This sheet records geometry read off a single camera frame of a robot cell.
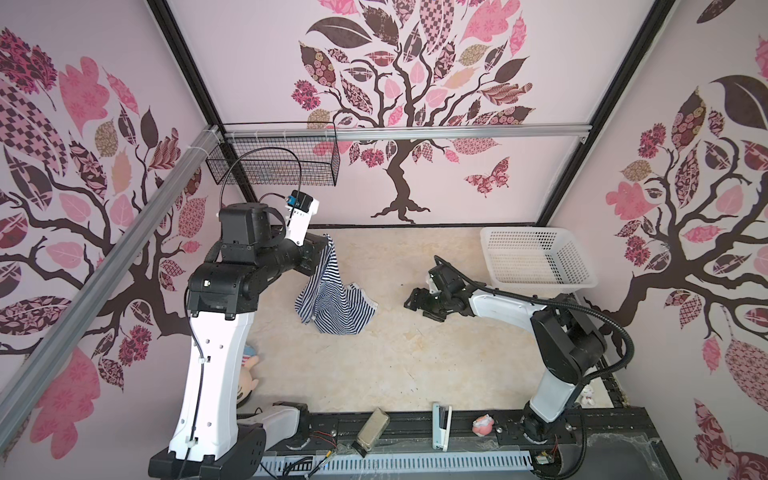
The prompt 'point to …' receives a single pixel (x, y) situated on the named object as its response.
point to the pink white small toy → (483, 425)
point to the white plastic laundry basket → (536, 259)
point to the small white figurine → (587, 396)
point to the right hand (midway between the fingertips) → (410, 304)
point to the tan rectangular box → (371, 432)
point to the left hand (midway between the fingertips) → (322, 246)
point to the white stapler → (439, 434)
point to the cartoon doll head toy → (246, 383)
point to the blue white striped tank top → (328, 301)
